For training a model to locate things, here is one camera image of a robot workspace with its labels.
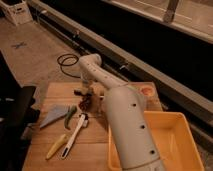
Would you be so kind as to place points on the white handled brush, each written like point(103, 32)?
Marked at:
point(81, 123)

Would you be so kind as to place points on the grey triangular cloth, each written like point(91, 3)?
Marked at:
point(55, 113)

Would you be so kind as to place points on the yellow plastic tray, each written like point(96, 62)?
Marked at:
point(173, 138)

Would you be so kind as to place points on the orange small bowl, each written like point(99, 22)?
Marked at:
point(148, 91)

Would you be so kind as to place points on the dark brown pinecone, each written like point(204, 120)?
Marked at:
point(85, 104)

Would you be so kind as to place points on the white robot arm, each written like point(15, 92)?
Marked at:
point(124, 108)

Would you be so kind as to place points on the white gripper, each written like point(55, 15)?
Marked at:
point(86, 84)

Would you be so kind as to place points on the white storage crate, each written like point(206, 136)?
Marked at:
point(17, 13)

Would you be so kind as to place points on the silver metal fork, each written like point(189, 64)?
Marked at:
point(99, 111)

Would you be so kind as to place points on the green chili pepper toy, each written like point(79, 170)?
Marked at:
point(69, 114)

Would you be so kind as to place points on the eraser with black base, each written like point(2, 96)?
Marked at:
point(85, 91)

